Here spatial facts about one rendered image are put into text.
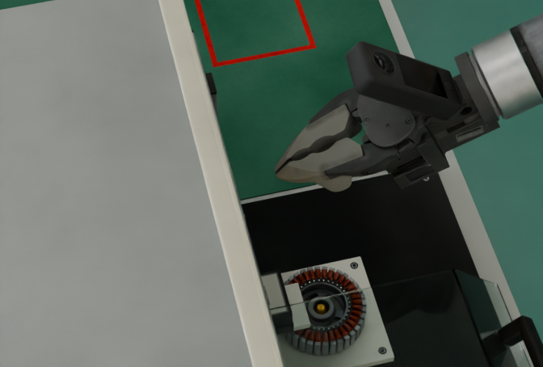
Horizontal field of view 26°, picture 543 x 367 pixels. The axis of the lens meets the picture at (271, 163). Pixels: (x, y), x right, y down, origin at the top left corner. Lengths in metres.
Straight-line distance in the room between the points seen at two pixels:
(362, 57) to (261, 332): 0.28
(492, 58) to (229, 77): 0.74
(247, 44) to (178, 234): 0.89
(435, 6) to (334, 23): 1.09
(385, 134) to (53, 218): 0.32
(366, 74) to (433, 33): 1.82
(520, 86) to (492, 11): 1.83
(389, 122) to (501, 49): 0.12
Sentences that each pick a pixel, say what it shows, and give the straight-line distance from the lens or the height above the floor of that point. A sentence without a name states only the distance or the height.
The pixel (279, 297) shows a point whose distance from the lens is 1.41.
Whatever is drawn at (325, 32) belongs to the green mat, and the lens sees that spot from 1.81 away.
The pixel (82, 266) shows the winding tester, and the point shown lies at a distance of 0.93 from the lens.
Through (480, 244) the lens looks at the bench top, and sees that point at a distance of 1.62.
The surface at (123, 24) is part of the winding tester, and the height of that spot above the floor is 1.32.
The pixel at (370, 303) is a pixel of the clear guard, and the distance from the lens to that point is 1.19.
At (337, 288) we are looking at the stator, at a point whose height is 0.81.
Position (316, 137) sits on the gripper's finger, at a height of 1.21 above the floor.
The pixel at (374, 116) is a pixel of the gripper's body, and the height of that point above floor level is 1.24.
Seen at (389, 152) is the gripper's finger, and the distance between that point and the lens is 1.08.
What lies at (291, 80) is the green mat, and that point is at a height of 0.75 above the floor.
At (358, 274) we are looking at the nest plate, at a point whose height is 0.78.
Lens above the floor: 2.11
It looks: 55 degrees down
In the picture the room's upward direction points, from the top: straight up
